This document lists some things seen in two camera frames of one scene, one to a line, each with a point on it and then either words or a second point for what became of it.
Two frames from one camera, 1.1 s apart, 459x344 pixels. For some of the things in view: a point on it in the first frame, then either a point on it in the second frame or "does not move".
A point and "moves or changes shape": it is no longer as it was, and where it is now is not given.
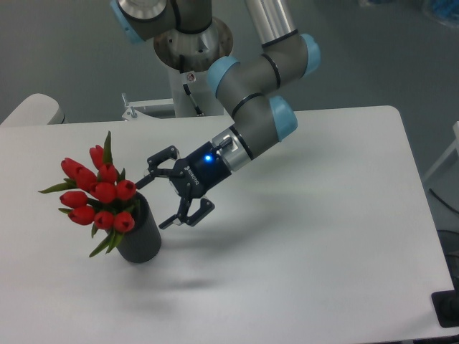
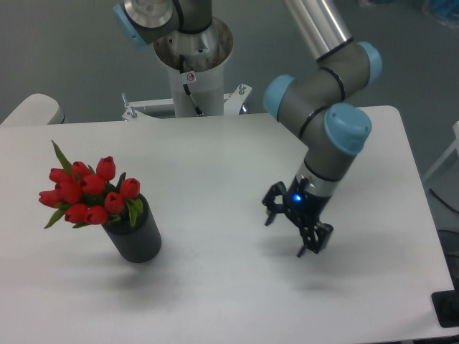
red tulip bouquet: [100, 196] moves or changes shape
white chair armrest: [38, 109] does not move
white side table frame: [455, 147] does not move
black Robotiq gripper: [193, 176] → [303, 205]
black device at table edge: [446, 306] does not move
